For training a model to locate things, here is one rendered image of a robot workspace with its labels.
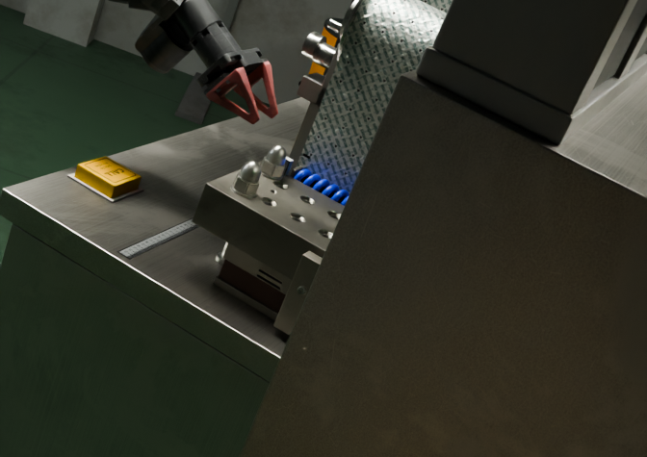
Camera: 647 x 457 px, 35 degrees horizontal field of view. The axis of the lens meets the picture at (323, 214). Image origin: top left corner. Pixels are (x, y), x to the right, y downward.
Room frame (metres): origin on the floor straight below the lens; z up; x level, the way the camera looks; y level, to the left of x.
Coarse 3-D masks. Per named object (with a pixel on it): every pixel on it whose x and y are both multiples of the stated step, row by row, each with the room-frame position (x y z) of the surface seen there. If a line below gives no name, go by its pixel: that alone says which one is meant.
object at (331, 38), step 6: (330, 18) 4.48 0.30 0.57; (336, 18) 4.52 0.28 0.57; (324, 24) 4.39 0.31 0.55; (324, 30) 4.38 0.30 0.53; (330, 30) 4.32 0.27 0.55; (324, 36) 4.36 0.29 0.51; (330, 36) 4.32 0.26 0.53; (336, 36) 4.29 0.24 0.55; (330, 42) 4.31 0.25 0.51; (312, 66) 4.39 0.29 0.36; (318, 66) 4.34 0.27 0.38; (312, 72) 4.36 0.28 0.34; (318, 72) 4.33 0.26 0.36
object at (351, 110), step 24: (336, 72) 1.40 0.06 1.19; (360, 72) 1.39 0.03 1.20; (336, 96) 1.40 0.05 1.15; (360, 96) 1.39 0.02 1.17; (384, 96) 1.38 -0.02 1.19; (336, 120) 1.40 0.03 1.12; (360, 120) 1.39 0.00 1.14; (312, 144) 1.40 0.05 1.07; (336, 144) 1.39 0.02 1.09; (360, 144) 1.38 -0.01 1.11; (312, 168) 1.40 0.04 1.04; (336, 168) 1.39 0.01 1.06
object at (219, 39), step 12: (216, 24) 1.45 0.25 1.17; (216, 36) 1.44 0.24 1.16; (228, 36) 1.45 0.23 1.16; (204, 48) 1.43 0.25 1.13; (216, 48) 1.43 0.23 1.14; (228, 48) 1.44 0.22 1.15; (240, 48) 1.46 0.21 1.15; (252, 48) 1.48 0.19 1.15; (204, 60) 1.44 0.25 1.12; (216, 60) 1.43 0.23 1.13; (228, 60) 1.40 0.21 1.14; (204, 72) 1.41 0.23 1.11; (204, 84) 1.40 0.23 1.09
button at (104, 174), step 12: (84, 168) 1.35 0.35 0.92; (96, 168) 1.36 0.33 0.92; (108, 168) 1.38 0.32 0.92; (120, 168) 1.40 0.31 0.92; (84, 180) 1.35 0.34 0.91; (96, 180) 1.34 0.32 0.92; (108, 180) 1.34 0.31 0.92; (120, 180) 1.36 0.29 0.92; (132, 180) 1.38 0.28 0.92; (108, 192) 1.34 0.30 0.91; (120, 192) 1.36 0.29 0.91
